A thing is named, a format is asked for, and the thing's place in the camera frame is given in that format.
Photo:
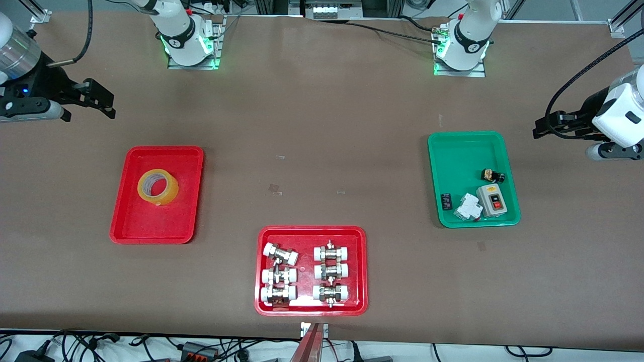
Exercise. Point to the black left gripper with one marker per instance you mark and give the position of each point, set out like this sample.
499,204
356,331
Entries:
585,114

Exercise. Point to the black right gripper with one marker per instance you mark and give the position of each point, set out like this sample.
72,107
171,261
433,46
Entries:
49,80

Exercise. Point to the yellow packing tape roll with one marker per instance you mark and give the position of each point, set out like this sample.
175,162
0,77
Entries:
173,193

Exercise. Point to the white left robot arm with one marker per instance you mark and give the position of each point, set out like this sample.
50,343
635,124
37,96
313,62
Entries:
468,35

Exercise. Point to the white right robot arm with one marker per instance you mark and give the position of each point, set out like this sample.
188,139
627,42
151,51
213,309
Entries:
181,30

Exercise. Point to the green plastic tray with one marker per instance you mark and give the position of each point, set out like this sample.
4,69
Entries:
463,156

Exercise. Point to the red plastic tray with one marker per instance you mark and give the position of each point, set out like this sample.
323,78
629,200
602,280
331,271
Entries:
171,221

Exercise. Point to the red tray holding valves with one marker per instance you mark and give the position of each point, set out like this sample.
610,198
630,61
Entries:
304,281

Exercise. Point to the white circuit breaker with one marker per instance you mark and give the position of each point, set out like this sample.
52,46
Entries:
468,208

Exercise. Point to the small black relay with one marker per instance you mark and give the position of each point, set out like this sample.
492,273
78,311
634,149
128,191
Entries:
447,201

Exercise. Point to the metal valve with white caps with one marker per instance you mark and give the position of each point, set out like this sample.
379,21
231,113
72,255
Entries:
279,276
332,253
332,271
331,292
278,294
282,255

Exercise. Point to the white power strip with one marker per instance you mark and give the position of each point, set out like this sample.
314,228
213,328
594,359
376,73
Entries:
324,10

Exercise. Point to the black brass knob switch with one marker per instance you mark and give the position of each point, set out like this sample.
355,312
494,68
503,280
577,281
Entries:
495,176

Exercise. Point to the grey push button switch box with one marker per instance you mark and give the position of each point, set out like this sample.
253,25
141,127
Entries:
490,193

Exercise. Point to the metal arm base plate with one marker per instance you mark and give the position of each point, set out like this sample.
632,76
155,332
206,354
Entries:
219,48
473,73

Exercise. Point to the aluminium frame profile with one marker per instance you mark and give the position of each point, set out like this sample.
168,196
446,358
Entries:
624,22
35,14

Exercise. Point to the metal camera mount bar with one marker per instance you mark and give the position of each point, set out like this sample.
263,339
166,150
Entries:
309,347

